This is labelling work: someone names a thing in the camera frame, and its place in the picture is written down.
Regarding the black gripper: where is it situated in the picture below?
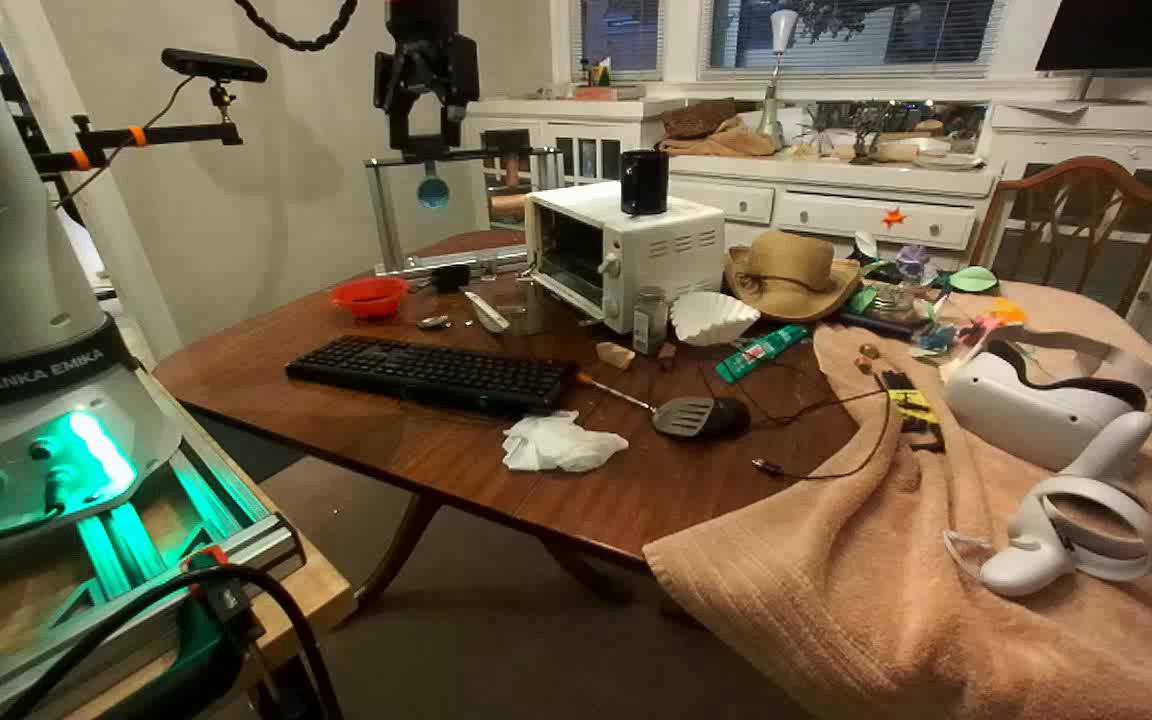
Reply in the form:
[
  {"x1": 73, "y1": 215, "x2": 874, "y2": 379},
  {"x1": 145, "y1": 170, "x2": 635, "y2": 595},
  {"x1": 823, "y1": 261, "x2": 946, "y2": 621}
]
[{"x1": 371, "y1": 0, "x2": 486, "y2": 153}]

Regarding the red bowl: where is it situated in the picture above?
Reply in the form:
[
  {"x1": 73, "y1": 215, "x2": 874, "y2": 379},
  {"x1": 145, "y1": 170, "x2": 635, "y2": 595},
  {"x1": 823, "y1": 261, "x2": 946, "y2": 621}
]
[{"x1": 328, "y1": 272, "x2": 414, "y2": 323}]

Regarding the white plastic utensil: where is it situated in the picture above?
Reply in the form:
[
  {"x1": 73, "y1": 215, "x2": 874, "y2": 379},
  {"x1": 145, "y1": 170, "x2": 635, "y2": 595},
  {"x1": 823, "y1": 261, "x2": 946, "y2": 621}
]
[{"x1": 460, "y1": 285, "x2": 516, "y2": 334}]

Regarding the black cup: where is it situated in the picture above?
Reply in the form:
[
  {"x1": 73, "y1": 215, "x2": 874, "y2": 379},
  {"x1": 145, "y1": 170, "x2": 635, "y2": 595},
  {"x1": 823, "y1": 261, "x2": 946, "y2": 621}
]
[{"x1": 621, "y1": 149, "x2": 674, "y2": 221}]

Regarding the black computer keyboard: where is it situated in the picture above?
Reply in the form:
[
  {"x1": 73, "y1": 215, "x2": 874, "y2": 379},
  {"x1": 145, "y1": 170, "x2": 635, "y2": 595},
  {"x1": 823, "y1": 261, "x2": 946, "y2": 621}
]
[{"x1": 286, "y1": 330, "x2": 581, "y2": 417}]

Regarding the white toaster oven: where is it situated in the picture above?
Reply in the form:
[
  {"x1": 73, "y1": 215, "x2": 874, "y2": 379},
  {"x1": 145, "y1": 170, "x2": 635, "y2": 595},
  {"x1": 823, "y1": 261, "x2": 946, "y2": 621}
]
[{"x1": 520, "y1": 178, "x2": 729, "y2": 334}]

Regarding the small glass jar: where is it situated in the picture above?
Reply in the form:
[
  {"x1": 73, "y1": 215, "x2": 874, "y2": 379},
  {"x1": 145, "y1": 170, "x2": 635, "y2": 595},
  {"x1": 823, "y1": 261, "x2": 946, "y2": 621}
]
[{"x1": 630, "y1": 285, "x2": 678, "y2": 360}]

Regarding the small wooden block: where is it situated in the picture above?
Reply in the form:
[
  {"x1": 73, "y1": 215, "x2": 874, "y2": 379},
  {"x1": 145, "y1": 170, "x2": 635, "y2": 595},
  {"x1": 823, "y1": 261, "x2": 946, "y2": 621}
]
[{"x1": 592, "y1": 334, "x2": 640, "y2": 374}]

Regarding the crumpled white plastic bag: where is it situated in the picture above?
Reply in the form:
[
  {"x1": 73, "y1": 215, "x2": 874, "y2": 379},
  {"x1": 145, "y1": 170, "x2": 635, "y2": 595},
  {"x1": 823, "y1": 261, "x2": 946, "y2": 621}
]
[{"x1": 497, "y1": 408, "x2": 631, "y2": 480}]

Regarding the white fluted paper bowl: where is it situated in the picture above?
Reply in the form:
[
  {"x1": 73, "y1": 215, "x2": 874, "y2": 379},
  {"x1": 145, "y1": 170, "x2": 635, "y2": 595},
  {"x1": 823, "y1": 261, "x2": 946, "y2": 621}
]
[{"x1": 667, "y1": 288, "x2": 763, "y2": 353}]

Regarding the straw hat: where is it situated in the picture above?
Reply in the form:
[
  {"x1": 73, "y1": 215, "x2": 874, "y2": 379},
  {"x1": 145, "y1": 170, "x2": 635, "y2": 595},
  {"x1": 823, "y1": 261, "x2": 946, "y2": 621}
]
[{"x1": 726, "y1": 229, "x2": 863, "y2": 323}]

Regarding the green snack package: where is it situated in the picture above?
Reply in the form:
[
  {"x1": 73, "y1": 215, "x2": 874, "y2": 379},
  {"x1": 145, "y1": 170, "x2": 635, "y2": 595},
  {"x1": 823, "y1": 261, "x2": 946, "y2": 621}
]
[{"x1": 712, "y1": 320, "x2": 817, "y2": 387}]

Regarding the aluminium robot mounting platform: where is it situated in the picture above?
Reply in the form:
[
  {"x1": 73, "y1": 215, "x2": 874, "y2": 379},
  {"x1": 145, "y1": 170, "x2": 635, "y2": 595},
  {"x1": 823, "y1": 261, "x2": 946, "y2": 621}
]
[{"x1": 0, "y1": 373, "x2": 361, "y2": 720}]

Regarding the yellow and black gadget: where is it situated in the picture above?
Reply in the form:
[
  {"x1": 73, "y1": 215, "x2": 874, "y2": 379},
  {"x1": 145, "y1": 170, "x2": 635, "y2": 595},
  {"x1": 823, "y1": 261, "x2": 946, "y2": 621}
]
[{"x1": 883, "y1": 368, "x2": 946, "y2": 457}]

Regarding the green round lid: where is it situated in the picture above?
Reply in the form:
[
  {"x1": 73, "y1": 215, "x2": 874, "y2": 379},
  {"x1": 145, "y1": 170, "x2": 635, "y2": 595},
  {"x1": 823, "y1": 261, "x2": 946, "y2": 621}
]
[{"x1": 940, "y1": 263, "x2": 1005, "y2": 299}]

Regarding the peach towel blanket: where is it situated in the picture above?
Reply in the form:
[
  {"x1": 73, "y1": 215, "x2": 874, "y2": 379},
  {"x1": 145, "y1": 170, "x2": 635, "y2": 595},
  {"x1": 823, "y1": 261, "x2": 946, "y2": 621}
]
[{"x1": 640, "y1": 275, "x2": 1152, "y2": 720}]

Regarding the wooden chair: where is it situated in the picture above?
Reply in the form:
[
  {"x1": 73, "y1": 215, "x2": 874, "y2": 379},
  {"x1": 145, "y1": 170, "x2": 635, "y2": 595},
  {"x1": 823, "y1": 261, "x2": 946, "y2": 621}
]
[{"x1": 964, "y1": 153, "x2": 1152, "y2": 320}]

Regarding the white VR headset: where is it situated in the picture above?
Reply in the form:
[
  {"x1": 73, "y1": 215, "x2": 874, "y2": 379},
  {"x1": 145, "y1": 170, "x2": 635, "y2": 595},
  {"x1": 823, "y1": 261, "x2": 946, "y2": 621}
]
[{"x1": 940, "y1": 330, "x2": 1152, "y2": 472}]

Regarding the black television screen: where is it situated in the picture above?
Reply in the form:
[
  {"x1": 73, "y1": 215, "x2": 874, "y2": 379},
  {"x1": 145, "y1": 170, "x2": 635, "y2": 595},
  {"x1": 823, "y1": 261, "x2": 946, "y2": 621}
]
[{"x1": 1036, "y1": 0, "x2": 1152, "y2": 75}]

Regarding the white VR controller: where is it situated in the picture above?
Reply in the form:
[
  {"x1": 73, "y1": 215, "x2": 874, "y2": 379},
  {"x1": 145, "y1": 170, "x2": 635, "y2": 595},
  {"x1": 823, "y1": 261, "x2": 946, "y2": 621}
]
[{"x1": 974, "y1": 408, "x2": 1152, "y2": 598}]

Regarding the metal frame stand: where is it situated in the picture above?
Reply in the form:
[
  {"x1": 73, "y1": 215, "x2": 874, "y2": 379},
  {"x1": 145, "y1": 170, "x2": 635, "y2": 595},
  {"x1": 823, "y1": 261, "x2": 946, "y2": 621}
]
[{"x1": 366, "y1": 138, "x2": 568, "y2": 279}]

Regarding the hanging black cable chain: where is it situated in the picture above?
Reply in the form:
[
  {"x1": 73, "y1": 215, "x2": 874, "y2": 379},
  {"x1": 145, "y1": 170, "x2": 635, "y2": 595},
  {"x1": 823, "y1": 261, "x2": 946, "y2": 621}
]
[{"x1": 233, "y1": 0, "x2": 366, "y2": 54}]

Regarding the black camera bar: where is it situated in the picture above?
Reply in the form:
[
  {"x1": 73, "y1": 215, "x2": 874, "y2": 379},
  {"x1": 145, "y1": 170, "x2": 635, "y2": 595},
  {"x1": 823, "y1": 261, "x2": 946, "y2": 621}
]
[{"x1": 156, "y1": 44, "x2": 271, "y2": 89}]

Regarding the black camera boom mount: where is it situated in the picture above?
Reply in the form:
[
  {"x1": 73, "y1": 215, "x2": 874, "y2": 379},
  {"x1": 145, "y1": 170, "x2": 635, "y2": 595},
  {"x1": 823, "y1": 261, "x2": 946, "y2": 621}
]
[{"x1": 7, "y1": 75, "x2": 247, "y2": 176}]

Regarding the thick black cable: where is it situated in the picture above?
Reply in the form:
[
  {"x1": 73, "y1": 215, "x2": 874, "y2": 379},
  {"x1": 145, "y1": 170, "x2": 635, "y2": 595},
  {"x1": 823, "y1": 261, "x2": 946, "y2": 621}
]
[{"x1": 0, "y1": 557, "x2": 347, "y2": 720}]

